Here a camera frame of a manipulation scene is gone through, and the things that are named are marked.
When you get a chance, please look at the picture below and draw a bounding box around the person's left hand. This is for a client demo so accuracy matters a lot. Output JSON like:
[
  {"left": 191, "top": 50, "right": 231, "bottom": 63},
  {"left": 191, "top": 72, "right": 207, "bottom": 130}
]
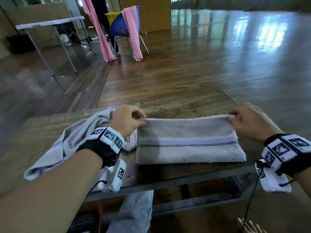
[{"left": 109, "top": 104, "right": 148, "bottom": 139}]

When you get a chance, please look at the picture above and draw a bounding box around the person's right hand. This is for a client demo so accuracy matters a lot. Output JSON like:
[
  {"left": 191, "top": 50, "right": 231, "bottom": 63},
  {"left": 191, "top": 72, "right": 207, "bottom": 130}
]
[{"left": 227, "top": 103, "right": 283, "bottom": 143}]

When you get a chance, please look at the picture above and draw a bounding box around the light grey smooth towel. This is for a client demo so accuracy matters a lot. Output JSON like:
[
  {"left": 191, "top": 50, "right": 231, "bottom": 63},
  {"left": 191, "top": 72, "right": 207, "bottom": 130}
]
[{"left": 24, "top": 109, "right": 138, "bottom": 181}]

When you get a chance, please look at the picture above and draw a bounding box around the grey terry towel checkered stripe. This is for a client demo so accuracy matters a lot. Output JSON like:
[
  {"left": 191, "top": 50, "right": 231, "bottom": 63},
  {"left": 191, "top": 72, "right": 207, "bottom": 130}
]
[{"left": 136, "top": 115, "right": 247, "bottom": 165}]

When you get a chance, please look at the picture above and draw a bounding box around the person's right forearm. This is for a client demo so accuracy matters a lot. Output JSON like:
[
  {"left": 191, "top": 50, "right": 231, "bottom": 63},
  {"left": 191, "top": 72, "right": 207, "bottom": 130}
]
[{"left": 293, "top": 172, "right": 311, "bottom": 199}]

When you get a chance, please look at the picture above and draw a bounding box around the person's bare foot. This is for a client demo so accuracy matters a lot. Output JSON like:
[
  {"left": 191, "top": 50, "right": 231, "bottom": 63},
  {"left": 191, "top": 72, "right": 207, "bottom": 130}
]
[{"left": 236, "top": 217, "right": 268, "bottom": 233}]

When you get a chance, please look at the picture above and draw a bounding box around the yellow plastic basket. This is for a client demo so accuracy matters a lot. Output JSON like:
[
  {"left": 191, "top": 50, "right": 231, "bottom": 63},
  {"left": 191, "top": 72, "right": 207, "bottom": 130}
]
[{"left": 105, "top": 12, "right": 121, "bottom": 26}]

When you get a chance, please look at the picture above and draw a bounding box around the black left wrist marker band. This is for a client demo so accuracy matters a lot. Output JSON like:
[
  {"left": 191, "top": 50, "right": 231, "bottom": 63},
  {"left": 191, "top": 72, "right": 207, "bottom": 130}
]
[{"left": 76, "top": 126, "right": 125, "bottom": 168}]

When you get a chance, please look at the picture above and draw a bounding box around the pink cloth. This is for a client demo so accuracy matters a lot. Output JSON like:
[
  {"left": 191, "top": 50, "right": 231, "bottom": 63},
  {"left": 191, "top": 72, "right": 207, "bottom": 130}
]
[
  {"left": 81, "top": 0, "right": 117, "bottom": 63},
  {"left": 121, "top": 6, "right": 143, "bottom": 61}
]

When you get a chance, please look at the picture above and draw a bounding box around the blue chair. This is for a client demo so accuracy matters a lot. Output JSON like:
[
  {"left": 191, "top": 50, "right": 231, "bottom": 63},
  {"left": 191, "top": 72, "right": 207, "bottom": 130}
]
[{"left": 109, "top": 6, "right": 150, "bottom": 61}]

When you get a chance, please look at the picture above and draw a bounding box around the yellow wooden door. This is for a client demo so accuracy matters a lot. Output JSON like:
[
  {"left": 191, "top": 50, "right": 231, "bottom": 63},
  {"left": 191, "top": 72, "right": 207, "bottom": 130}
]
[{"left": 118, "top": 0, "right": 172, "bottom": 33}]

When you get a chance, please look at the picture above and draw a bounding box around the grey folding table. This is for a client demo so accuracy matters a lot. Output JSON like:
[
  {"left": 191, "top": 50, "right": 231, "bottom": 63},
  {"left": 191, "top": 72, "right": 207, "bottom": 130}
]
[{"left": 15, "top": 16, "right": 96, "bottom": 78}]

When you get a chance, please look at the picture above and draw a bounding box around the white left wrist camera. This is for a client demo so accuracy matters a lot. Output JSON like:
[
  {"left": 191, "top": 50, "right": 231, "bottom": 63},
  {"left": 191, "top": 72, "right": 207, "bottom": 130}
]
[{"left": 98, "top": 159, "right": 127, "bottom": 193}]

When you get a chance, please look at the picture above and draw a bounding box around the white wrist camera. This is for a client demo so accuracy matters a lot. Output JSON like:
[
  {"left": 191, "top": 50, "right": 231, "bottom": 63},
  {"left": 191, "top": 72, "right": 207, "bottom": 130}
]
[
  {"left": 255, "top": 159, "right": 292, "bottom": 194},
  {"left": 98, "top": 159, "right": 127, "bottom": 193}
]

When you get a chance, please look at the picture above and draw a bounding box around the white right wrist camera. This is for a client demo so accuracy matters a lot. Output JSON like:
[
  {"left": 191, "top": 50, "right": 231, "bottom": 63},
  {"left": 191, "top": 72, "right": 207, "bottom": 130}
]
[{"left": 255, "top": 159, "right": 292, "bottom": 194}]

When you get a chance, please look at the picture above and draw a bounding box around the black camera cable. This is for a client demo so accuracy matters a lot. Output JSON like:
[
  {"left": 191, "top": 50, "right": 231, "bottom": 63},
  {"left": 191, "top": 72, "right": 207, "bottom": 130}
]
[
  {"left": 88, "top": 180, "right": 107, "bottom": 194},
  {"left": 243, "top": 177, "right": 260, "bottom": 231}
]

